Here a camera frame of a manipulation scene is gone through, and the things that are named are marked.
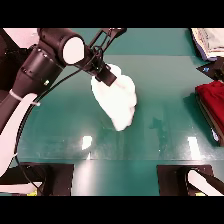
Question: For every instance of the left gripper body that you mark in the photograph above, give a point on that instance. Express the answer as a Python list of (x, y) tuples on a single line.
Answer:
[(106, 75)]

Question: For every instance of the white T-shirt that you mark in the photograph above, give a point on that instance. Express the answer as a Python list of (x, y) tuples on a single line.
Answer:
[(120, 100)]

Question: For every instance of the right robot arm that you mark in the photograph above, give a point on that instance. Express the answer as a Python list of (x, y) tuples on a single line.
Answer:
[(200, 180)]

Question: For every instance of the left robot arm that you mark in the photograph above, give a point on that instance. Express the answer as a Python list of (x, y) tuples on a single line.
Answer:
[(46, 66)]

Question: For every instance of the red garment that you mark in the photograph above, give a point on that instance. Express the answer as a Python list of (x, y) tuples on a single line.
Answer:
[(213, 96)]

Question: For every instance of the heap of clothes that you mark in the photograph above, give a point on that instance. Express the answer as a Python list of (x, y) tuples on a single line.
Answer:
[(211, 41)]

